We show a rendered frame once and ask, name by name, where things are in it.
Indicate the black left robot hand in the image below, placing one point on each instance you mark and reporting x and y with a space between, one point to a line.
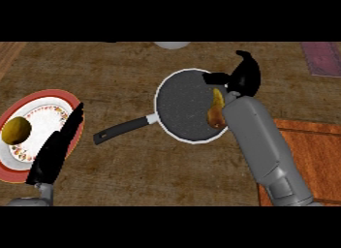
54 151

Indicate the red rimmed patterned plate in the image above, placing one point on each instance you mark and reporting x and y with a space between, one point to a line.
16 155

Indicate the brown wooden cutting board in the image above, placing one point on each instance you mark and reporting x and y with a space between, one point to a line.
321 161

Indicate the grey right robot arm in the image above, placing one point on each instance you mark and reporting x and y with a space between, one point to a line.
265 151

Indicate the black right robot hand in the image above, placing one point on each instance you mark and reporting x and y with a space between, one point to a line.
247 76

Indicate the pale grey round object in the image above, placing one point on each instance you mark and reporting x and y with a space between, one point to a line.
172 44

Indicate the purple placemat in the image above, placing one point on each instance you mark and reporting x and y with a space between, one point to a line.
325 59

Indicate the brown yellow pear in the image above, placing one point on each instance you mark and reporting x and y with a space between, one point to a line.
218 111

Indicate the yellow green round fruit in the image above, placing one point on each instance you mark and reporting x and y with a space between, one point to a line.
16 130

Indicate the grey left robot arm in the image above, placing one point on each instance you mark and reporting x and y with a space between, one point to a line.
38 197

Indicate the dark speckled frying pan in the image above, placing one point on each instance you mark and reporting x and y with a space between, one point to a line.
185 105

